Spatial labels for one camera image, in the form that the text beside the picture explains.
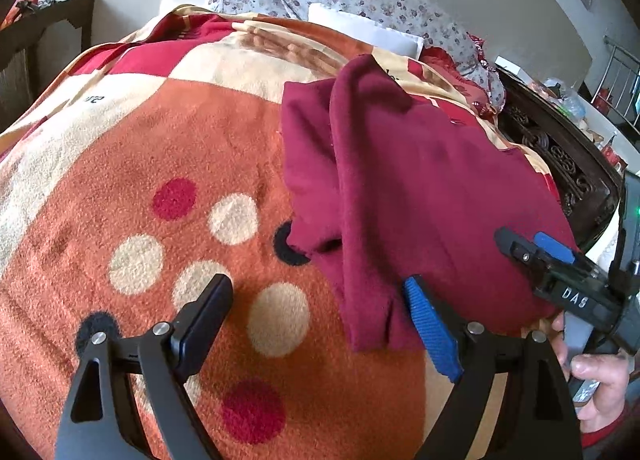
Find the large floral pillow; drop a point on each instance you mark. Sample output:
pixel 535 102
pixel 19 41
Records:
pixel 380 0

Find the red floral pillow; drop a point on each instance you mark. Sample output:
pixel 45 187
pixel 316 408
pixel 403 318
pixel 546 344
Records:
pixel 480 75

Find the pile of bottles and packets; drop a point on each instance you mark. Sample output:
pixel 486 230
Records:
pixel 575 105

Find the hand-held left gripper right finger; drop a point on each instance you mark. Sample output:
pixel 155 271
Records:
pixel 430 325

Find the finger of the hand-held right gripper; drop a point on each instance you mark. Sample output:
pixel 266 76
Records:
pixel 512 246
pixel 554 246

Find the person's right hand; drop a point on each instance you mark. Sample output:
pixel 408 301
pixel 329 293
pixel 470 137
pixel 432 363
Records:
pixel 607 375

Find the white flat box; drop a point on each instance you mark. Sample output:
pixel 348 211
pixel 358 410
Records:
pixel 512 66

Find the person's right forearm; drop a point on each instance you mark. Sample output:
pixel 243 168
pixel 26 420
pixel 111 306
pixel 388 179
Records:
pixel 602 435

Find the white pillow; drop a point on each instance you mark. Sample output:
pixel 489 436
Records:
pixel 365 30

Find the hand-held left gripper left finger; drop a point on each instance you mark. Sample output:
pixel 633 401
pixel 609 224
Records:
pixel 207 312

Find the maroon knit garment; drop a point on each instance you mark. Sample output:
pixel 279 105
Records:
pixel 425 180

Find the orange red printed blanket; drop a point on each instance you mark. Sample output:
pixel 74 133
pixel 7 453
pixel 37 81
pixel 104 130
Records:
pixel 150 140

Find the dark carved wooden headboard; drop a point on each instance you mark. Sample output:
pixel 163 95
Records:
pixel 555 155

